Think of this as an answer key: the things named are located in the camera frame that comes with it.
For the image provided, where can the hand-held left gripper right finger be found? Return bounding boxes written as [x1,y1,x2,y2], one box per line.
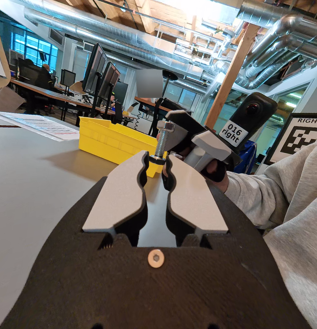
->
[164,154,229,235]

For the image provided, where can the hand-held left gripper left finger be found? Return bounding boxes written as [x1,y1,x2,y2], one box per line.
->
[82,150,150,233]

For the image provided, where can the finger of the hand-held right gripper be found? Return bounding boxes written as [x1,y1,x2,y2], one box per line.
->
[164,110,208,144]
[191,130,232,162]

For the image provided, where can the silver hex bolt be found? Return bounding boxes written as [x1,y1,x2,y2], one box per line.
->
[151,121,175,161]

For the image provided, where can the yellow plastic bin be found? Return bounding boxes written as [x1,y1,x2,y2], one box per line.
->
[79,116,167,178]

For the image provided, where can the standing desk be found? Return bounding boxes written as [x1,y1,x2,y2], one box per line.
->
[134,96,174,134]

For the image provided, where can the grey desk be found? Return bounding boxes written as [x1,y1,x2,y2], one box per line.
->
[0,111,179,324]

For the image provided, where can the long wooden desk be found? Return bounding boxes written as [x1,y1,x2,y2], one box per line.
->
[10,78,138,121]

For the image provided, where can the person's right hand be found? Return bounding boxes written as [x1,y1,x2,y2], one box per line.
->
[156,131,230,193]

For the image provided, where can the blue jacket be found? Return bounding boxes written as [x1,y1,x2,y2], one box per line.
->
[237,140,257,175]

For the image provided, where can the black-white marker board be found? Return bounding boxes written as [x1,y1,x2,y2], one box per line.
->
[266,113,317,165]

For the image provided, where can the black floor lamp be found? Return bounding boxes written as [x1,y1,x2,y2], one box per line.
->
[152,71,179,135]

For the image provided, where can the medium black monitor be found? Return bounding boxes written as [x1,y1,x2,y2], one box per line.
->
[113,81,129,102]

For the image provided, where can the large black monitor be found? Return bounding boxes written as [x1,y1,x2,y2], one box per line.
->
[97,61,121,102]
[82,42,107,95]

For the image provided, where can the laminated paper sheet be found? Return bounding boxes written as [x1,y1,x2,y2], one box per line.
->
[0,112,80,141]

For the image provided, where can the silver ventilation ducts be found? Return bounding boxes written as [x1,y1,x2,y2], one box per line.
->
[10,0,317,90]

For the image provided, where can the small black monitor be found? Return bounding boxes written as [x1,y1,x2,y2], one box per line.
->
[60,69,76,86]

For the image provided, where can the folded cardboard sheet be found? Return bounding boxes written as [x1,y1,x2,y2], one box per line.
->
[0,87,26,112]

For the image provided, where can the instruction sheet on stand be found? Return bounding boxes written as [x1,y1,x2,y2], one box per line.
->
[0,19,11,89]

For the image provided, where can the wooden post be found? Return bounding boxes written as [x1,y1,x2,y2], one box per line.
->
[204,22,260,129]

